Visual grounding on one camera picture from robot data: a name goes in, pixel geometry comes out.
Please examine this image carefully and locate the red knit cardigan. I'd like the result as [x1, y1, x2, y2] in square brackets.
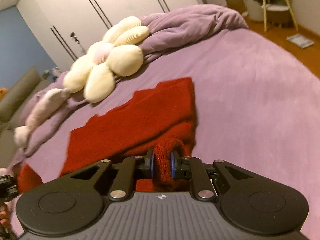
[16, 77, 198, 193]

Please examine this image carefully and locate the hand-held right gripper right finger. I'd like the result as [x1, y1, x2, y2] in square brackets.
[170, 150, 270, 202]

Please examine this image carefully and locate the white wardrobe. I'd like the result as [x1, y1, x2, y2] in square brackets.
[16, 0, 208, 67]

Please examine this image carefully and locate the cream flower-shaped pillow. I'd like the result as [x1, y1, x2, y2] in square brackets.
[62, 16, 150, 103]

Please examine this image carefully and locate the purple duvet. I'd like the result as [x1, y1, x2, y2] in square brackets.
[10, 4, 249, 170]

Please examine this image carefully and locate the person's left hand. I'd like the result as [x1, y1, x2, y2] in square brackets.
[0, 204, 12, 230]

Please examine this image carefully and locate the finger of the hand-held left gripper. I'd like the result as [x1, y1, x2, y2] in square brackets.
[0, 175, 19, 202]

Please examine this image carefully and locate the purple bed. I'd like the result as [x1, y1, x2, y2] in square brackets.
[0, 27, 320, 240]

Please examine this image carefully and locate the grey headboard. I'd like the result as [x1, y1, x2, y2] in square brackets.
[0, 66, 50, 165]

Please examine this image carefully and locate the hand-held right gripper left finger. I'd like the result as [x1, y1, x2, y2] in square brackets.
[59, 147, 156, 202]

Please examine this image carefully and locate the long pink plush toy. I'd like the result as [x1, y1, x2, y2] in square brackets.
[14, 88, 69, 147]

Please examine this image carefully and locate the white bathroom scale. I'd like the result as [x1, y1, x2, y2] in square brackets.
[286, 34, 314, 48]

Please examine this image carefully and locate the yellow-green side table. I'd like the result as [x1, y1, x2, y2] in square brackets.
[260, 0, 299, 32]

